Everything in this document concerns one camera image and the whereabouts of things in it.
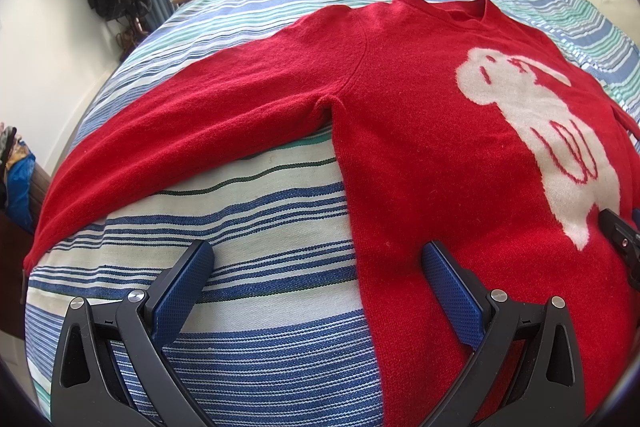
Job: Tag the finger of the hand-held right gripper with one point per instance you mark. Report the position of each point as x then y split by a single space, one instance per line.
622 237

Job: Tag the dark brown box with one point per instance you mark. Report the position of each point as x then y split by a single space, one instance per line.
11 252

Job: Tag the wooden coat rack base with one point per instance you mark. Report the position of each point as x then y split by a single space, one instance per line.
129 34

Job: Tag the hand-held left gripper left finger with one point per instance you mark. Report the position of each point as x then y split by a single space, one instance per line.
177 302

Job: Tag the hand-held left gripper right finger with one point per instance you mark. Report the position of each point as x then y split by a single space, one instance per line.
452 297

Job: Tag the bed with striped sheet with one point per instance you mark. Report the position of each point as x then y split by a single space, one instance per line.
260 227

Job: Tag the red sweater with white print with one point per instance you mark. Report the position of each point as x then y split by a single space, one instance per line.
410 117

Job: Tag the colourful clothes pile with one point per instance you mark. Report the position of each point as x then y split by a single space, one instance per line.
17 177

